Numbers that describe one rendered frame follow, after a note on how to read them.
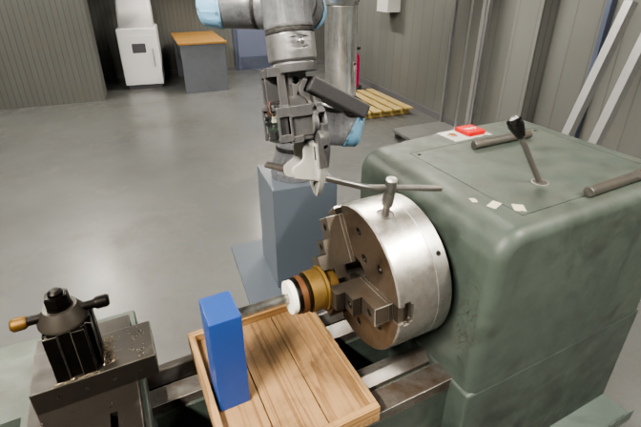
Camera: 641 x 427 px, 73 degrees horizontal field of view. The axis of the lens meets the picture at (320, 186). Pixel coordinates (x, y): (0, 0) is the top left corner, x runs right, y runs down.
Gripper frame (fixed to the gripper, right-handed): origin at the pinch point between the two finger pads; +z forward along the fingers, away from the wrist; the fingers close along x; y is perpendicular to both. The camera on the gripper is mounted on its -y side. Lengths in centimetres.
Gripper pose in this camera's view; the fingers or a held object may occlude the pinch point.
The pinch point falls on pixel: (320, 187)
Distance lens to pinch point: 71.9
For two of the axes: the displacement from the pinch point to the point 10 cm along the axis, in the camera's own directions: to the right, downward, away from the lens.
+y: -8.9, 2.0, -4.0
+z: 1.1, 9.7, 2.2
